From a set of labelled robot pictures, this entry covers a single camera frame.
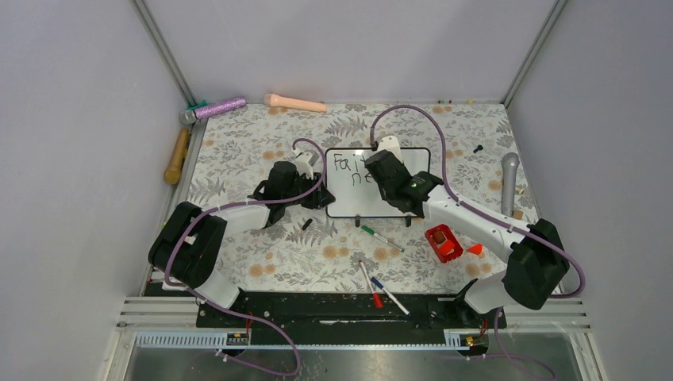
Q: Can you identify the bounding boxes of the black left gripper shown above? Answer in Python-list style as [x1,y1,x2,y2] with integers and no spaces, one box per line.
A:
[283,170,335,210]

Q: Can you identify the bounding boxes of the black marker cap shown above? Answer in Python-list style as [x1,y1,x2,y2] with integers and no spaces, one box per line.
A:
[302,218,313,231]

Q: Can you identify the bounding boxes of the small black-framed whiteboard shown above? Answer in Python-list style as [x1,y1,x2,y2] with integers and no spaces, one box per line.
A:
[326,148,430,220]

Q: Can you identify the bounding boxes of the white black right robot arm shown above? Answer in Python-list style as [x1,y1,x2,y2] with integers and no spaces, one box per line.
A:
[364,149,570,327]

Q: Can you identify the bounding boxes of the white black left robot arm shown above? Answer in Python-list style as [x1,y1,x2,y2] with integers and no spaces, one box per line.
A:
[148,161,336,326]

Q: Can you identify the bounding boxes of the green capped marker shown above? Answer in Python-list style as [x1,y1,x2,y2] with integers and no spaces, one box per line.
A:
[360,225,405,252]

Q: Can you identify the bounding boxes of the brown cylinder in box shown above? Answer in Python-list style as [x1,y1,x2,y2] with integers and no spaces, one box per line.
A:
[432,232,446,247]

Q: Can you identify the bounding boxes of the floral table mat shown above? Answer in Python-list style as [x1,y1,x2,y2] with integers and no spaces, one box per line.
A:
[186,103,517,294]

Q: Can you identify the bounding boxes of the red plastic box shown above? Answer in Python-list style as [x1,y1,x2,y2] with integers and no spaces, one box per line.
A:
[425,224,463,264]

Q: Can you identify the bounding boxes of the blue capped marker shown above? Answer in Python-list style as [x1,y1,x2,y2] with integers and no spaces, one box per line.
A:
[371,277,412,317]

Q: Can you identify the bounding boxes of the peach toy microphone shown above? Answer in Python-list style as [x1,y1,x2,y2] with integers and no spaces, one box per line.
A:
[263,93,327,113]

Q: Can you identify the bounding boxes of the red plastic triangle piece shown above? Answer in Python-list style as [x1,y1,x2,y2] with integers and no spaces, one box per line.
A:
[467,244,484,256]

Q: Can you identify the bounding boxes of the silver toy microphone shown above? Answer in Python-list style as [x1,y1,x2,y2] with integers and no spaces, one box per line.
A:
[501,152,520,217]

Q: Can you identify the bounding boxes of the red capped marker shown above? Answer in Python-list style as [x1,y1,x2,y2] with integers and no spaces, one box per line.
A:
[359,260,383,309]

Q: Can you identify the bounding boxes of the gold toy microphone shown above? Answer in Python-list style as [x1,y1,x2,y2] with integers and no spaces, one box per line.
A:
[163,128,190,185]

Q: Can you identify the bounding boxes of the purple glitter microphone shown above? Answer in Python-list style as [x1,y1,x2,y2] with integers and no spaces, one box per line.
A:
[179,97,247,125]

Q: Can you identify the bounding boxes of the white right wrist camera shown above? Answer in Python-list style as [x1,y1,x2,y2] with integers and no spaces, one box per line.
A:
[372,136,403,162]

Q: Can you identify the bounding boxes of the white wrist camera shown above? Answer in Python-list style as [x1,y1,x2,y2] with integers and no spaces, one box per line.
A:
[292,148,321,179]
[372,136,403,162]

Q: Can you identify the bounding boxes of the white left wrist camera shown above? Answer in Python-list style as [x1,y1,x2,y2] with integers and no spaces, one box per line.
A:
[292,148,321,179]

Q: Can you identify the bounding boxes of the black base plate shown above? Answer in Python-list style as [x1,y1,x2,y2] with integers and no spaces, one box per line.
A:
[197,291,509,341]

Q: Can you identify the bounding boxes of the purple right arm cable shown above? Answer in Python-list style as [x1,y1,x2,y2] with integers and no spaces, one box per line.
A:
[369,104,586,377]

